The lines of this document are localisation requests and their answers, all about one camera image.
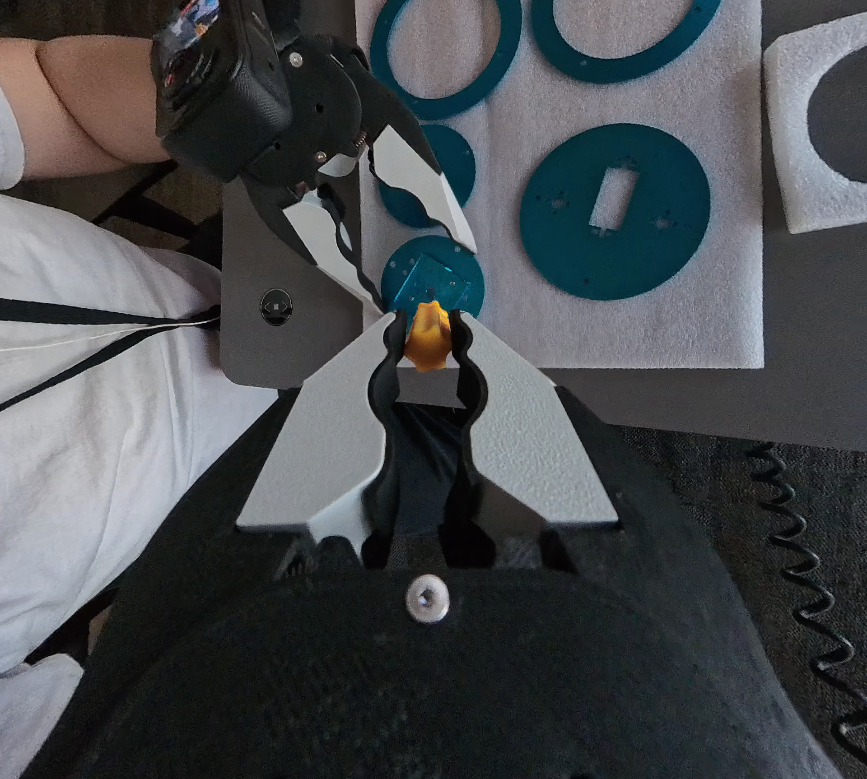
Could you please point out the round black desk control button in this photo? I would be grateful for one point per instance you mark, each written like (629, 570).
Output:
(276, 306)

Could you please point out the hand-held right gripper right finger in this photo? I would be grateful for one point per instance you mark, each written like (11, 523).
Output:
(535, 454)

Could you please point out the small blue perforated disc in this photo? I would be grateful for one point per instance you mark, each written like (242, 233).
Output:
(399, 271)

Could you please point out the blue disc with rectangular cutout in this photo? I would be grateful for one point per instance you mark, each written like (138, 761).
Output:
(562, 237)

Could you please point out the blue metal bracket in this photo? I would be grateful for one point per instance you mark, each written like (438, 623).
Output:
(433, 285)

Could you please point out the person's left forearm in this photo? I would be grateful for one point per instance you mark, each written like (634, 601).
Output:
(81, 102)

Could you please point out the white foam block with hole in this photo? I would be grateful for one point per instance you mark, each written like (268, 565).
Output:
(786, 115)

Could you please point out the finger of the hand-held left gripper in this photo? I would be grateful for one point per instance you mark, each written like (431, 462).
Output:
(420, 183)
(325, 237)

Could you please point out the small blue plain disc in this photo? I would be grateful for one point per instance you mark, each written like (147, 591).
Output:
(454, 163)

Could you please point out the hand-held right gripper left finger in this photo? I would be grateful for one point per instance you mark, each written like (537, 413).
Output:
(325, 454)

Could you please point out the white foam sheet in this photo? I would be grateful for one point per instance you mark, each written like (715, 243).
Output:
(508, 82)

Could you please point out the grey desk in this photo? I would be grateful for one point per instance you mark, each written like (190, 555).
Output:
(813, 318)

